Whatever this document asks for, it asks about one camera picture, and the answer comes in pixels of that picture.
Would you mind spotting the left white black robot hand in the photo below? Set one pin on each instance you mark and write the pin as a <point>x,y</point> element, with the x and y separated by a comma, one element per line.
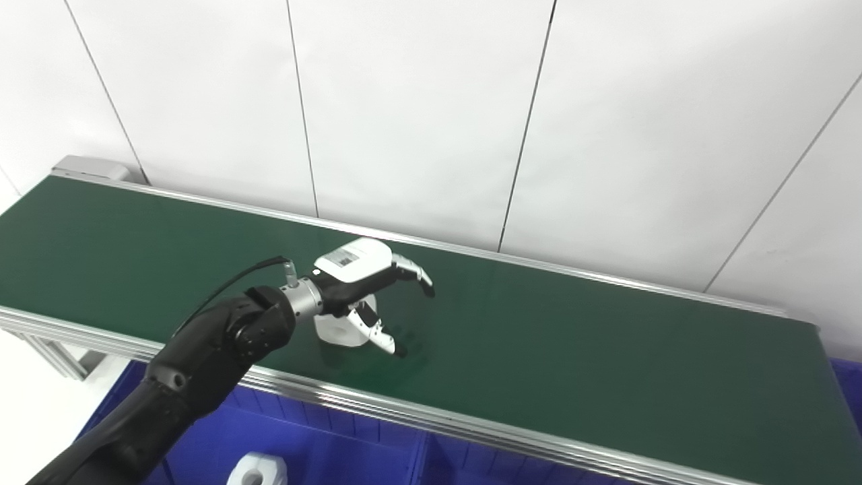
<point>353,273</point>

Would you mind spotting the white block part with holes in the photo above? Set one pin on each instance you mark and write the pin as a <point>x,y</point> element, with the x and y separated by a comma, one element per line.
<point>257,469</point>
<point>345,325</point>

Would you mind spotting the green conveyor belt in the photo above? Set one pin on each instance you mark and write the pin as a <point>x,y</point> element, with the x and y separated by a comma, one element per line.
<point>377,404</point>
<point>471,323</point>

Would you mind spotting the blue plastic bin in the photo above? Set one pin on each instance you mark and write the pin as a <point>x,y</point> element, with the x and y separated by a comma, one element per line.
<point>498,465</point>
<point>269,438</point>
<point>850,391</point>

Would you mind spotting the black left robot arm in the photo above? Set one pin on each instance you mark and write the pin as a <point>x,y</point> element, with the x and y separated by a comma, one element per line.
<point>175,384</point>

